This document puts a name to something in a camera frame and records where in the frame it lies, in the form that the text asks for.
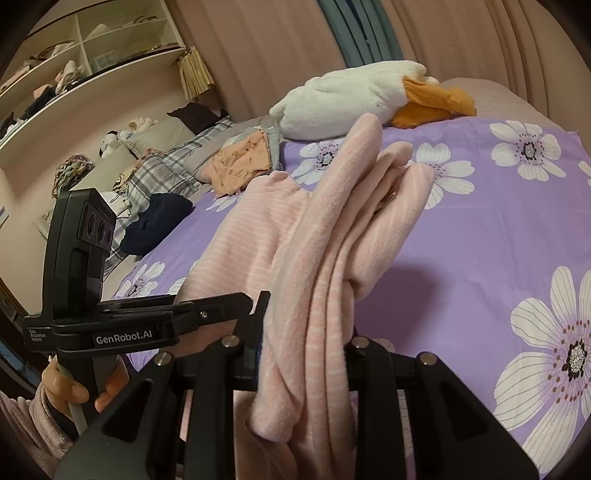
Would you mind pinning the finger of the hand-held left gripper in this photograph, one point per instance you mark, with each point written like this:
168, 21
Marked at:
221, 303

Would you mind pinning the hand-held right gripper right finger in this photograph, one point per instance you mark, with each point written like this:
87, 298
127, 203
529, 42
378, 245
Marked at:
369, 364

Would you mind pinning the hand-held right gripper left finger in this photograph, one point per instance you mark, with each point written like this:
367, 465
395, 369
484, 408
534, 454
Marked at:
247, 350

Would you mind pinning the pink striped garment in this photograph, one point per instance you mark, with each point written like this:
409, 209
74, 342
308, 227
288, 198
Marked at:
332, 221

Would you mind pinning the person's left forearm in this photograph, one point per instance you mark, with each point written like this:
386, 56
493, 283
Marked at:
32, 424

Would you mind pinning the dark folded clothes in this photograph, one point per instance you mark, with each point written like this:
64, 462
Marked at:
39, 99

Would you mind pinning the white folded clothes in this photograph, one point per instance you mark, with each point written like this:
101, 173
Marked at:
71, 76

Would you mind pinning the pink folded clothes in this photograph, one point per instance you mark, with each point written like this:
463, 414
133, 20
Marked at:
14, 76

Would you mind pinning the person's left hand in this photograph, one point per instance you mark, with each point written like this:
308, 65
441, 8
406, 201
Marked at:
64, 381

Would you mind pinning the multicoloured patterned cloth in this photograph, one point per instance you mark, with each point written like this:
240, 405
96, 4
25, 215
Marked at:
71, 170

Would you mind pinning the navy cloth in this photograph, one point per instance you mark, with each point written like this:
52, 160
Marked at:
157, 221

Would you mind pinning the beige cushion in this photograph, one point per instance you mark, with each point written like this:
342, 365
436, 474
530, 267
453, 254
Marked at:
106, 168

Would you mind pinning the black and white plush toy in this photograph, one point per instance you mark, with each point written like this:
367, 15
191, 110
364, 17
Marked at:
111, 144

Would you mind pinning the plaid cloth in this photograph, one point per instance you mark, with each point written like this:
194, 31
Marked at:
157, 170

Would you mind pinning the orange printed garment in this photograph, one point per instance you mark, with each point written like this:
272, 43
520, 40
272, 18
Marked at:
240, 159

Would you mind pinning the beige plush toy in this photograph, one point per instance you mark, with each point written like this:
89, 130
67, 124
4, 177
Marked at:
141, 124

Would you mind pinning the grey pillow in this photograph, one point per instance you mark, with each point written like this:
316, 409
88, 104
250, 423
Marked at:
161, 134

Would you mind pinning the grey garment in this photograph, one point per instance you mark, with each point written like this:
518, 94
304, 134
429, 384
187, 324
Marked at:
276, 147

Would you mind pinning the purple floral bedsheet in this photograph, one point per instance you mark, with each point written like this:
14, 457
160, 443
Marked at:
485, 221

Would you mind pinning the dark brown cloth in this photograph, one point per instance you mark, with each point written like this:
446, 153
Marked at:
198, 115

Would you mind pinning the clear storage box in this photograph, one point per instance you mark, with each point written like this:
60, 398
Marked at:
105, 61

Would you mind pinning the yellow tassel bundle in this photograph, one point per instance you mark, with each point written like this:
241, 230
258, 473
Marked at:
196, 74

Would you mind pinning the white plush goose toy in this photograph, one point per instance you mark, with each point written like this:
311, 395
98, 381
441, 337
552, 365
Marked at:
341, 97

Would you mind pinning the pink curtain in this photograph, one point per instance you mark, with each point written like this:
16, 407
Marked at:
277, 46

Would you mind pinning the teal curtain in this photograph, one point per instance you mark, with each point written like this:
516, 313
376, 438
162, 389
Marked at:
360, 32

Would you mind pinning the white wall shelf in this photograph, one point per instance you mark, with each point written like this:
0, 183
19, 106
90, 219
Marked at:
92, 88

